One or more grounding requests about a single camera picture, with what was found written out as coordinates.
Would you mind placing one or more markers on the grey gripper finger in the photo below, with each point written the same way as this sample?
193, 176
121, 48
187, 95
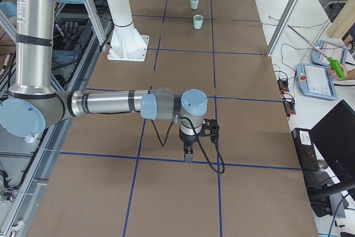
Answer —
190, 154
186, 155

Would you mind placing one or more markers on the white pillar with base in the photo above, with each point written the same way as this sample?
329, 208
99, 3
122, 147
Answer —
127, 43

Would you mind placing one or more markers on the teach pendant tablet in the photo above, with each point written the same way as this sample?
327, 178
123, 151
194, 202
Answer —
335, 51
314, 81

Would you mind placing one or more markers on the aluminium frame post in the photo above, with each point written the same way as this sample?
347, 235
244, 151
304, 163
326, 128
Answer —
285, 17

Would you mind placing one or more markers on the aluminium side frame rail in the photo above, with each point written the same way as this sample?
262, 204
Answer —
23, 172

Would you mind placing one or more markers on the mint green cup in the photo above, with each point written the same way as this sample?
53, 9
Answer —
194, 4
198, 21

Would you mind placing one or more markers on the person's hand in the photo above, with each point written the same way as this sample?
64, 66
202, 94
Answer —
334, 75

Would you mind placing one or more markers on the far teach pendant tablet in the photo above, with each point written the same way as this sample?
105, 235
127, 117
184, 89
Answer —
335, 51

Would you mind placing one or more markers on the near teach pendant tablet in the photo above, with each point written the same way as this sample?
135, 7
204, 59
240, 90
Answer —
314, 81

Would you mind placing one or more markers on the black orange electronics box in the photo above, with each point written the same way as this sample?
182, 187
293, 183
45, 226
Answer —
289, 106
283, 85

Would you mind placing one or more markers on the black desktop computer box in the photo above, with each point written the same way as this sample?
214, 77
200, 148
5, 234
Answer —
306, 151

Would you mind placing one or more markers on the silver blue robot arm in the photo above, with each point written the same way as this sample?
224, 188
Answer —
33, 105

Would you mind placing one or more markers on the black monitor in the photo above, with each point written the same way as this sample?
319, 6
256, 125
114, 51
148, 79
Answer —
333, 136

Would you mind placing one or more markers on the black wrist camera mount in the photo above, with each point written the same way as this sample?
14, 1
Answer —
210, 128

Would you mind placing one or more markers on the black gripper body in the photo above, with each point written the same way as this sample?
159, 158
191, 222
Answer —
187, 139

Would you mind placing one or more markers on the green handled reacher grabber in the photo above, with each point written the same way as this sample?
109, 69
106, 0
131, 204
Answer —
335, 65

